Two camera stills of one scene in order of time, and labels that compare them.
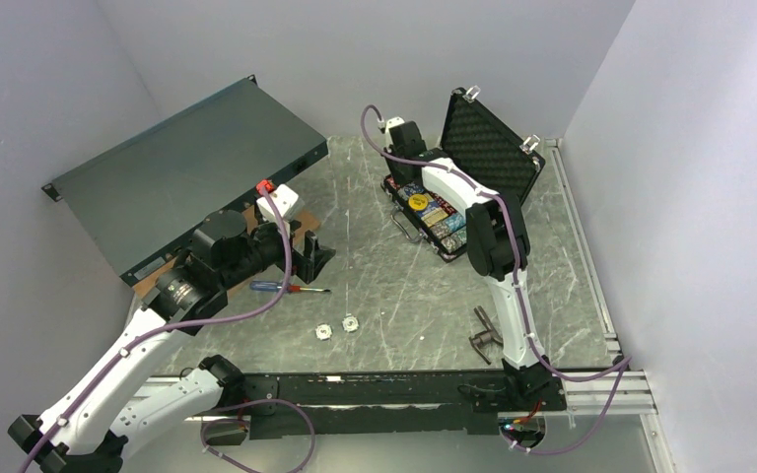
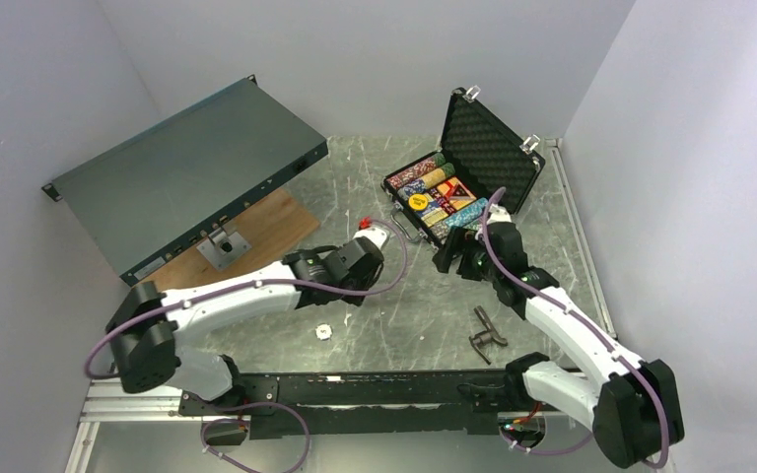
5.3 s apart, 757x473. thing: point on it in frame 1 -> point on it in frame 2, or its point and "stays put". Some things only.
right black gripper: (394, 175) -> (460, 240)
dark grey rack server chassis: (139, 202) stays put
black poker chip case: (482, 143) stays put
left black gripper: (309, 264) -> (366, 283)
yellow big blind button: (418, 201) stays put
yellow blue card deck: (435, 216) stays put
